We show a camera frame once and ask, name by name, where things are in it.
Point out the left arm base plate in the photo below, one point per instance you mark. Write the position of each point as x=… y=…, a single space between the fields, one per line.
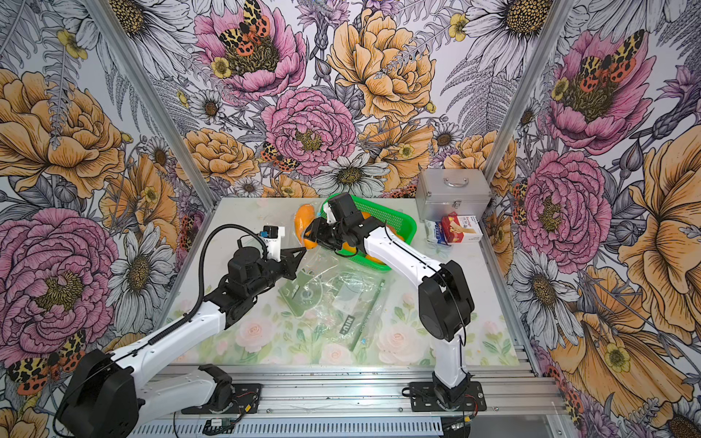
x=237 y=398

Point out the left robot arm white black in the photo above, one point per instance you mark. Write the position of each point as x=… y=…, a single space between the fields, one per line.
x=110 y=394

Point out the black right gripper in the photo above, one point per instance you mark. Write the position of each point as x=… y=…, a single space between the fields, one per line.
x=318 y=227

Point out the blue white small packet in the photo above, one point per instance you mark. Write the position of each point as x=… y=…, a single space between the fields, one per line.
x=434 y=233

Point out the aluminium front rail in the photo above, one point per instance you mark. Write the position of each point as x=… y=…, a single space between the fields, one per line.
x=353 y=391

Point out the green plastic basket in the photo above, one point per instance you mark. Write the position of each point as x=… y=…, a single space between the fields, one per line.
x=403 y=225

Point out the pile of clear zip bags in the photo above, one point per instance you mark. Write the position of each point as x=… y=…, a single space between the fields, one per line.
x=333 y=299

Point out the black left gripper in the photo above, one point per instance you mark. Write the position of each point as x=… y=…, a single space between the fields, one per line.
x=290 y=262

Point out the red white snack box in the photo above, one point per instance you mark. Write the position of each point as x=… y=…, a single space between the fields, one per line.
x=461 y=229

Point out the orange mango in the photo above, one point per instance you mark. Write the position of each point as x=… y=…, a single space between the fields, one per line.
x=303 y=219

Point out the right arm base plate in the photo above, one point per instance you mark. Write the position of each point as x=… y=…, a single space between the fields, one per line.
x=435 y=397

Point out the silver metal case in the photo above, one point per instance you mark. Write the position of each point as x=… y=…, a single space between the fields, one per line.
x=441 y=192

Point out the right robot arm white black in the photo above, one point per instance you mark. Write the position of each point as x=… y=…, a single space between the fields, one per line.
x=444 y=299

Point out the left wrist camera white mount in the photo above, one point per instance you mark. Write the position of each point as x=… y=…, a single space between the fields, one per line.
x=273 y=237

